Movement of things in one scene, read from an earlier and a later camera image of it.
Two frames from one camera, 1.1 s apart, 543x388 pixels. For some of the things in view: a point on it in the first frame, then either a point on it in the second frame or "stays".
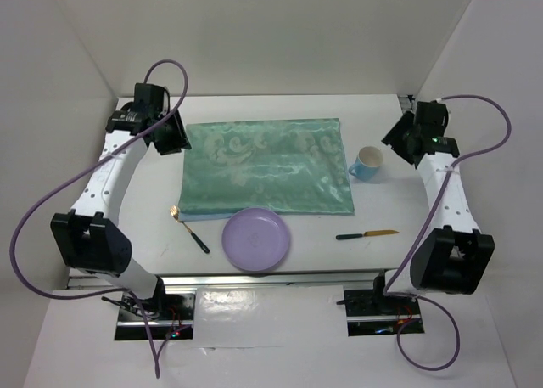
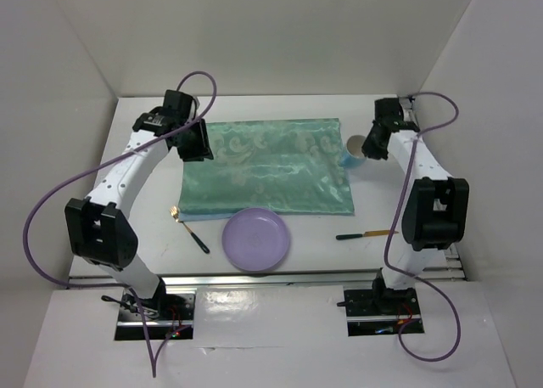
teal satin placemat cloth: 282,165 stays
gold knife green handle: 371,233 stays
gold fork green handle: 174,210 stays
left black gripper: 180,139 to 201,149
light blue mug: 367,164 to 354,155
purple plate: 255,239 stays
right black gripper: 393,137 to 369,149
